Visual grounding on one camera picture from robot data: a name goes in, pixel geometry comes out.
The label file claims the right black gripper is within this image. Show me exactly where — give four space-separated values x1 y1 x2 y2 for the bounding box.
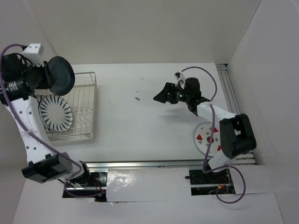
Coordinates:
154 83 191 105

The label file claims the dark blue glazed plate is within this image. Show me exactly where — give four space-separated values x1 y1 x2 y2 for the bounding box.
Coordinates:
48 56 75 96

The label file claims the blue striped plate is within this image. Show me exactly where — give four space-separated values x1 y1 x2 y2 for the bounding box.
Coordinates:
39 94 73 132
43 124 55 133

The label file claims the strawberry pattern plate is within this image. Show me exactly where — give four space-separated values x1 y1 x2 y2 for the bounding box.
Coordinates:
193 122 222 157

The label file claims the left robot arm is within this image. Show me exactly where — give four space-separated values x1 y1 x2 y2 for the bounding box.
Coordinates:
0 53 92 187

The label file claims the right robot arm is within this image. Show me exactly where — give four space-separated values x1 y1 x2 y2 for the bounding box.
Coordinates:
153 77 256 183

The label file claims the white glossy cover sheet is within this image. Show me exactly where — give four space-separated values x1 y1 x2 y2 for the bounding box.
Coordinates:
106 168 191 203

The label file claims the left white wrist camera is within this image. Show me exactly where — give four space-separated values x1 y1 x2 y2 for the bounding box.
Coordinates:
21 43 44 67

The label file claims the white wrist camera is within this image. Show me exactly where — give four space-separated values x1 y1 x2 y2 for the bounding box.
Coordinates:
21 43 44 67
174 72 185 89

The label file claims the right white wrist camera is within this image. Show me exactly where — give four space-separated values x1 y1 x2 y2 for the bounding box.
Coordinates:
174 72 185 89

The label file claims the white wire dish rack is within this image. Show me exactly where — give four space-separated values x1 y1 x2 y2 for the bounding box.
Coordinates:
48 72 97 142

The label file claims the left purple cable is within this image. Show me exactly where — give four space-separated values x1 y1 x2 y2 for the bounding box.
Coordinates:
0 43 107 198

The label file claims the aluminium rail frame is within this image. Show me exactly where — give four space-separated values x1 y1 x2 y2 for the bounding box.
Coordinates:
35 63 256 196

